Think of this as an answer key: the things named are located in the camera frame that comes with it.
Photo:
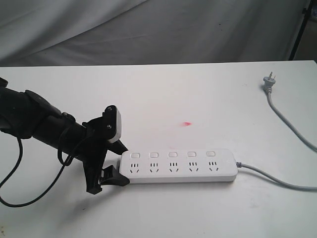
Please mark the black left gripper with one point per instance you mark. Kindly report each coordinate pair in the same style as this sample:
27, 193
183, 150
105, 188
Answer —
93, 150

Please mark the white five-outlet power strip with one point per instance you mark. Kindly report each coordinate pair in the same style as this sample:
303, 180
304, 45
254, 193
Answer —
178, 166

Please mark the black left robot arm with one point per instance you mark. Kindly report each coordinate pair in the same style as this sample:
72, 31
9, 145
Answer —
27, 114

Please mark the grey backdrop cloth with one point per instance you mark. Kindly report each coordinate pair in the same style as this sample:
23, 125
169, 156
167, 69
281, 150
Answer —
125, 32

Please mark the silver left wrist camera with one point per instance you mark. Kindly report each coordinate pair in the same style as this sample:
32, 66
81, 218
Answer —
112, 124

